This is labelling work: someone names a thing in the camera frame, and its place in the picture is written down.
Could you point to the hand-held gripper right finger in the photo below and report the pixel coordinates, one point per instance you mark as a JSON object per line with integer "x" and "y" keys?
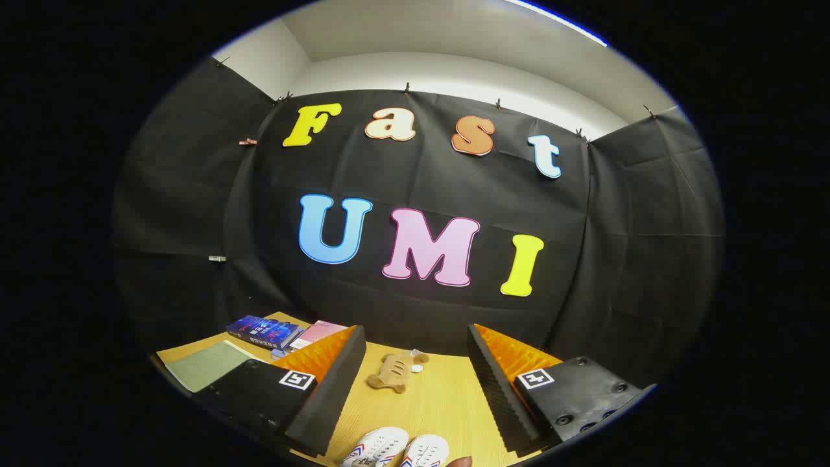
{"x": 499, "y": 389}

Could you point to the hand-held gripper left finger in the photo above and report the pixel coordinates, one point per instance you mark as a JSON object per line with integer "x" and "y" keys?
{"x": 327, "y": 402}

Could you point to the white canvas shoe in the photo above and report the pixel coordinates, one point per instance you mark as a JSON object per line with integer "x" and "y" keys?
{"x": 425, "y": 453}
{"x": 376, "y": 447}

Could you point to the green fabric storage box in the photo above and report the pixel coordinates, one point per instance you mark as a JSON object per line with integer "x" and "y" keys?
{"x": 207, "y": 366}

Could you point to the pink cover book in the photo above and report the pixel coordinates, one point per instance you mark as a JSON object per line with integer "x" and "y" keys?
{"x": 316, "y": 334}

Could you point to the brown plush toy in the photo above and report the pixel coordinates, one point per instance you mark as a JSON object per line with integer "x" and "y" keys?
{"x": 394, "y": 373}

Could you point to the dark blue book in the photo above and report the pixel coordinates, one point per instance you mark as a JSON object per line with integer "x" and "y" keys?
{"x": 262, "y": 331}

